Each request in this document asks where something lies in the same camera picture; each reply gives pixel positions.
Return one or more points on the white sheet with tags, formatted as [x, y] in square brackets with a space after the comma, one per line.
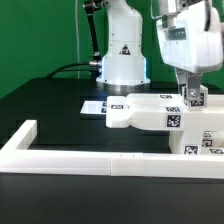
[94, 107]

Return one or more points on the white U-shaped border frame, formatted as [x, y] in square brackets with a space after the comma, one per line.
[17, 157]

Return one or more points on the white chair seat part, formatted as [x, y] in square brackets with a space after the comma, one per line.
[186, 142]

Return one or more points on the small tagged white cube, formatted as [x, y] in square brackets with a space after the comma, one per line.
[195, 103]

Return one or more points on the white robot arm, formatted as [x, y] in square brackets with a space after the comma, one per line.
[124, 64]

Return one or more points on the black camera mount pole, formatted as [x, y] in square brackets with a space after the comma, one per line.
[90, 7]

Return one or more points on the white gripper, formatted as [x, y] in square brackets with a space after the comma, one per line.
[190, 47]

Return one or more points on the white chair back part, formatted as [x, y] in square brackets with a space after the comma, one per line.
[164, 112]

